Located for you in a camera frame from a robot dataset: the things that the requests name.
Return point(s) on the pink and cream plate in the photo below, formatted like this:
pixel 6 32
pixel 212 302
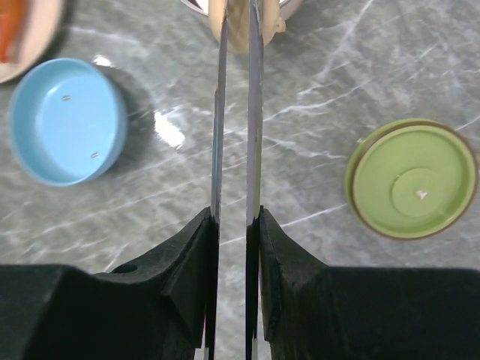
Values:
pixel 43 19

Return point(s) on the beige steel inner bowl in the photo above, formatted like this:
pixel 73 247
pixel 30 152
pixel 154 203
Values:
pixel 200 7

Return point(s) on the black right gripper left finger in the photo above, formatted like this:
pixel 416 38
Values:
pixel 160 305

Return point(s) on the cream toy steamed bun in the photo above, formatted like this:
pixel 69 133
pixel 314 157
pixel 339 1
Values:
pixel 238 19

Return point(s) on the steel food tongs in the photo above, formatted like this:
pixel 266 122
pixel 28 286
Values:
pixel 254 149

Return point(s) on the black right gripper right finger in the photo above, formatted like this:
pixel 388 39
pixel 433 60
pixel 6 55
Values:
pixel 316 311

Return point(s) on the orange toy drumstick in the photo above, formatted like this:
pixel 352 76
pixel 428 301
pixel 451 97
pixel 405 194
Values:
pixel 13 19

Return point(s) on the green round lid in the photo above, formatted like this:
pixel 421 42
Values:
pixel 411 178

